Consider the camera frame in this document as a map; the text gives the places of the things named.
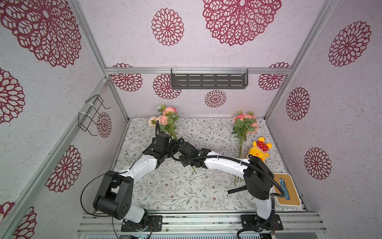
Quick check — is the pink rose bouquet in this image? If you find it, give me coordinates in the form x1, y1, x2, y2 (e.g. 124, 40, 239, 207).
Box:
232, 111, 259, 159
148, 104, 198, 174

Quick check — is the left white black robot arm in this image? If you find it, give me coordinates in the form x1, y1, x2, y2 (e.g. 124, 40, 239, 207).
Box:
93, 120, 174, 230

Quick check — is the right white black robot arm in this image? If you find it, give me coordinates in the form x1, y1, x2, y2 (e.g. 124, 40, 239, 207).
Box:
169, 139, 286, 239

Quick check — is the floral patterned table mat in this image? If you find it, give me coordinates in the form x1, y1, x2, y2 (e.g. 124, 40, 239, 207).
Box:
133, 118, 273, 211

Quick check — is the black wristwatch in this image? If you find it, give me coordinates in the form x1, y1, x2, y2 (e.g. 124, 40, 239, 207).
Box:
227, 186, 247, 194

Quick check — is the yellow plush toy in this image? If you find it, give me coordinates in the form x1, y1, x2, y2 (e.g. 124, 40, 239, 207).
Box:
248, 137, 273, 162

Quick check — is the blue tool on tray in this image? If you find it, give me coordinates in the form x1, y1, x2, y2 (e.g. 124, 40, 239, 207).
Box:
279, 178, 290, 200

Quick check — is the wooden tray white rim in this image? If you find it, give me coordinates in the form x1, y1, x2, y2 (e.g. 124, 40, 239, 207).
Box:
274, 173, 301, 210

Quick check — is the dark grey wall shelf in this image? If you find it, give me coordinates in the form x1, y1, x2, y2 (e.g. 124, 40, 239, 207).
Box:
170, 69, 249, 90

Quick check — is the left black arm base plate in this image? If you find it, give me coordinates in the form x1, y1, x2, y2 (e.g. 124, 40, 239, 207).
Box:
121, 215, 163, 233

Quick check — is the black wire wall rack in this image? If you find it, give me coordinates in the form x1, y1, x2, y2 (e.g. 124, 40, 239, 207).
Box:
77, 94, 111, 138

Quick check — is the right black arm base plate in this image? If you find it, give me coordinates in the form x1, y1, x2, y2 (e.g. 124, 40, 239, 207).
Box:
240, 214, 284, 231

